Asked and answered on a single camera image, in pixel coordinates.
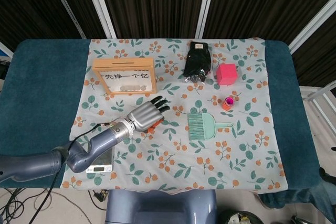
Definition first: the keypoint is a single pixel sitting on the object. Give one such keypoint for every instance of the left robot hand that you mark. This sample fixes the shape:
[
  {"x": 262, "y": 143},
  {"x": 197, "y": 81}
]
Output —
[{"x": 145, "y": 116}]

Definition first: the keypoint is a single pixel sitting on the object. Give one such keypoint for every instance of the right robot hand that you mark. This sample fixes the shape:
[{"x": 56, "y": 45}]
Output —
[{"x": 325, "y": 175}]

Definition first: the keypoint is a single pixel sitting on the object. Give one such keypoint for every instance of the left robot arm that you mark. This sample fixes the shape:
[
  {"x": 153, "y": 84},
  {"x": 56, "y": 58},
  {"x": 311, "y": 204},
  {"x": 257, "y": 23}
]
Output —
[{"x": 65, "y": 155}]

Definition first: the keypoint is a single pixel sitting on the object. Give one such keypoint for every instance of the blue jeans leg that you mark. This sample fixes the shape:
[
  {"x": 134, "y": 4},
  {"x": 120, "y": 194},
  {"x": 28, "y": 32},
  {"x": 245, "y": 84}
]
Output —
[{"x": 294, "y": 197}]

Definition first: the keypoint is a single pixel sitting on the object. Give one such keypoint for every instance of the mint green brush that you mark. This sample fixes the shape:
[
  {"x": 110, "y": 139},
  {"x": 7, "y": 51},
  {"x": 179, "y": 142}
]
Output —
[{"x": 195, "y": 127}]

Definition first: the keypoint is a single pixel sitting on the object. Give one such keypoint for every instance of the floral tablecloth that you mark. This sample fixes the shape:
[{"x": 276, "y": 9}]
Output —
[{"x": 183, "y": 155}]

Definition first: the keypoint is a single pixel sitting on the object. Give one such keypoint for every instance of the silver digital scale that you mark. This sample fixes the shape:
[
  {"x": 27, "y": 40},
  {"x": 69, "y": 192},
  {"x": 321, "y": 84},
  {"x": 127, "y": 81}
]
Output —
[{"x": 103, "y": 165}]

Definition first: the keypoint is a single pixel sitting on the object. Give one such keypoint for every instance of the mint green dustpan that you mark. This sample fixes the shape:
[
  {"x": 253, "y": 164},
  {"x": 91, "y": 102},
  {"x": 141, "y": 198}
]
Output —
[{"x": 210, "y": 127}]

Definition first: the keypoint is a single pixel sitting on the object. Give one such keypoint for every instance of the black gloves in plastic bag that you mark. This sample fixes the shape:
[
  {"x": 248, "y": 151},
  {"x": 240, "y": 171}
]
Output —
[{"x": 197, "y": 61}]

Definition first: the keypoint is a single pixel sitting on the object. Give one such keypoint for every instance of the orange cup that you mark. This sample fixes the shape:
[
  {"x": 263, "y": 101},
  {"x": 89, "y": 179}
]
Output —
[{"x": 225, "y": 106}]

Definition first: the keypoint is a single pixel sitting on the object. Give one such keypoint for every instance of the white metal rack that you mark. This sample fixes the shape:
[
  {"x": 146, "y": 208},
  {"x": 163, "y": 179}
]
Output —
[{"x": 317, "y": 93}]

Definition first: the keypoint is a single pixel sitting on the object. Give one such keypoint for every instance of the magenta nested cup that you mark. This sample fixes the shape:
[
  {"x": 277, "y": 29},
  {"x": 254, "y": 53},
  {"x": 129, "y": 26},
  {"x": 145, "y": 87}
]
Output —
[{"x": 229, "y": 101}]

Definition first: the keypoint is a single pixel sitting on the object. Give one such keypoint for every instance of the black power plug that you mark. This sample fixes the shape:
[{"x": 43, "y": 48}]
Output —
[{"x": 101, "y": 195}]

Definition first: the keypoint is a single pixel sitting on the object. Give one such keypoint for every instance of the pink foam cube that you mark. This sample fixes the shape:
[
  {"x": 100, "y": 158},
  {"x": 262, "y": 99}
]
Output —
[{"x": 227, "y": 75}]

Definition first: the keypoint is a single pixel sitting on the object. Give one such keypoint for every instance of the blue-grey robot torso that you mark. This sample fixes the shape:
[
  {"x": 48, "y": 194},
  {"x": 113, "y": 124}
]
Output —
[{"x": 157, "y": 208}]

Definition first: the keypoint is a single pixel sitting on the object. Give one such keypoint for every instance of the black trash bin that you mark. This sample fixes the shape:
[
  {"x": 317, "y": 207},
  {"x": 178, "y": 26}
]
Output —
[{"x": 236, "y": 218}]

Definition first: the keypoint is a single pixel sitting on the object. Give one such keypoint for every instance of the teal table cover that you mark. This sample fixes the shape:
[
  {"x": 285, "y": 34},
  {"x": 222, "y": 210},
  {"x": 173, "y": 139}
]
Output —
[{"x": 39, "y": 90}]

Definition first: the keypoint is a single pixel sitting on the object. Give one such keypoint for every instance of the white blue box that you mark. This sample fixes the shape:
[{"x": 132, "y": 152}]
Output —
[{"x": 4, "y": 53}]

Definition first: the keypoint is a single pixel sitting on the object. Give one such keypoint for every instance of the wooden frame money box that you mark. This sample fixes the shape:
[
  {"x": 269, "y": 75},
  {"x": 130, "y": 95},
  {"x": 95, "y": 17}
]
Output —
[{"x": 123, "y": 64}]

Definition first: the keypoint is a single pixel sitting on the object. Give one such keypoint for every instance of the white partition post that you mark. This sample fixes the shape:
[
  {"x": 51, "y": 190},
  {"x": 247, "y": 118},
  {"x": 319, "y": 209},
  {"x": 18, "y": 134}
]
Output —
[
  {"x": 207, "y": 3},
  {"x": 99, "y": 3},
  {"x": 315, "y": 27}
]

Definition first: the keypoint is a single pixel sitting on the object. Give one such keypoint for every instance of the thin grey partition post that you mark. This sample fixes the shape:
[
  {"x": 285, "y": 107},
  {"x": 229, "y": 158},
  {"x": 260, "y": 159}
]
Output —
[{"x": 65, "y": 5}]

